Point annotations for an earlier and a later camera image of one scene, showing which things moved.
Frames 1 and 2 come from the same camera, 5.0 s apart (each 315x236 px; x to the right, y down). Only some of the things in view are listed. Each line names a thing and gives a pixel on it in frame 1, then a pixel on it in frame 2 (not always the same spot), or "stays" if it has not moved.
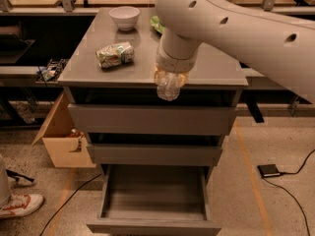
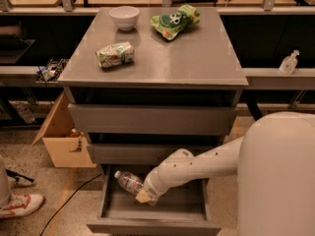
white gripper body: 171,63 -> 151,188
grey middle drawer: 155,153 stays
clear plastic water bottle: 168,84 -> 130,182
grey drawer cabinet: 156,152 stays
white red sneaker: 22,205 stays
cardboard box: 66,146 stays
